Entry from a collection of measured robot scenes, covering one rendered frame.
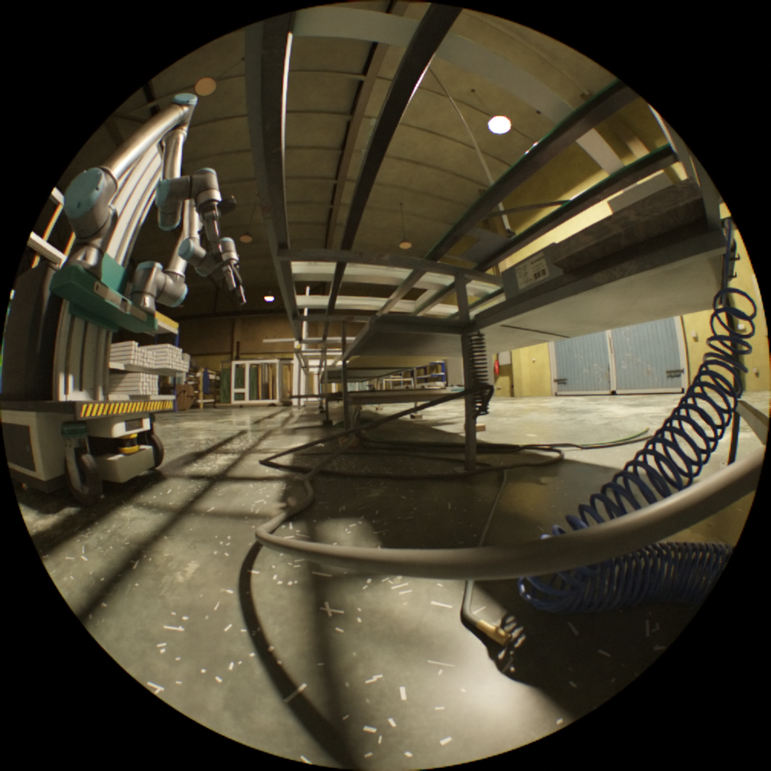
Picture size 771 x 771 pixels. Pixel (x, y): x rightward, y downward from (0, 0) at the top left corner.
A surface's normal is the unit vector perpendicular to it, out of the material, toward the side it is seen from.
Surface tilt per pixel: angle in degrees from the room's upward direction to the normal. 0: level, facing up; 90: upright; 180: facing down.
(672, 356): 90
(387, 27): 180
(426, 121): 180
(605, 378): 90
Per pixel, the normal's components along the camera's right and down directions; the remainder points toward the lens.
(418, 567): -0.66, -0.22
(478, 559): -0.61, -0.72
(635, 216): -0.96, 0.03
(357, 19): 0.04, 1.00
